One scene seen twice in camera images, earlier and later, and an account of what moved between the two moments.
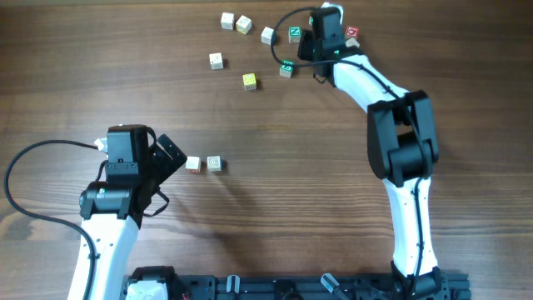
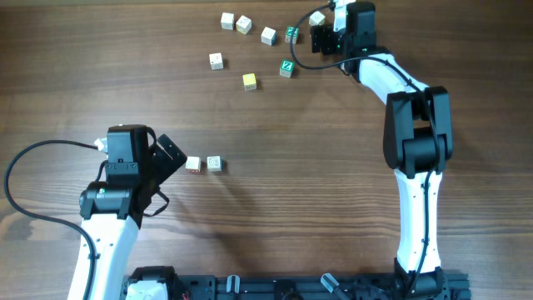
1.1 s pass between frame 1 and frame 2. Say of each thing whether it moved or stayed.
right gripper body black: moved
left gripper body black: stayed
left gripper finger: stayed
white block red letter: stayed
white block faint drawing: stayed
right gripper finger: moved
